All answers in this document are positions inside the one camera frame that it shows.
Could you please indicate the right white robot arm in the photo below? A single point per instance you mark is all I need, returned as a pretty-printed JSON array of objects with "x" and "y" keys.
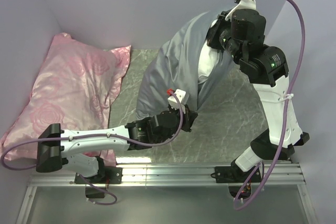
[{"x": 267, "y": 70}]

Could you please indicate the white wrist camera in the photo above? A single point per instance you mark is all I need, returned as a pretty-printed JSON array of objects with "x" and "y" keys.
[
  {"x": 177, "y": 97},
  {"x": 241, "y": 4}
]

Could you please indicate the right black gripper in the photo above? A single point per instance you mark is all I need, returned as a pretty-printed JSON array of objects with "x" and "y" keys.
[{"x": 213, "y": 32}]

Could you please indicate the white pillow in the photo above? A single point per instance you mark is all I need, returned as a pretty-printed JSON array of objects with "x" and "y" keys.
[{"x": 208, "y": 60}]

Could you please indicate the grey marble mat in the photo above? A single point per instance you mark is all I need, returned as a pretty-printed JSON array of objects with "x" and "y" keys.
[{"x": 228, "y": 121}]

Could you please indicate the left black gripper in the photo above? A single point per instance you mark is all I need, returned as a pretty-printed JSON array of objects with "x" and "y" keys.
[{"x": 188, "y": 117}]

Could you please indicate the grey pillowcase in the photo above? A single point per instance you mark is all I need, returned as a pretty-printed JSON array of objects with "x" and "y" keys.
[{"x": 176, "y": 66}]

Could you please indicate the pink satin rose pillow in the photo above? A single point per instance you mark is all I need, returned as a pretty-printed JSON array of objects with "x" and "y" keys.
[{"x": 75, "y": 87}]

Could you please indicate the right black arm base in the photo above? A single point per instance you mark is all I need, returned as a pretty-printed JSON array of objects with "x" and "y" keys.
[{"x": 225, "y": 174}]

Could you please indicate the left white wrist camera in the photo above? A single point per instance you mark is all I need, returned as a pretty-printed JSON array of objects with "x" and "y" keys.
[{"x": 177, "y": 97}]

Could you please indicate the aluminium mounting rail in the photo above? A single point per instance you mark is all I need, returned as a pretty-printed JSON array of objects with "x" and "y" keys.
[{"x": 178, "y": 174}]

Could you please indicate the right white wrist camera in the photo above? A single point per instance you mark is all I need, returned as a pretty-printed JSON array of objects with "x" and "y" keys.
[{"x": 241, "y": 4}]

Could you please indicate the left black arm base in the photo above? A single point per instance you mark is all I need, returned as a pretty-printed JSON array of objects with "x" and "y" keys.
[{"x": 110, "y": 176}]

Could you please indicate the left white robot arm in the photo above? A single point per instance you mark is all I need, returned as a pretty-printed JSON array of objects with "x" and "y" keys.
[{"x": 79, "y": 151}]

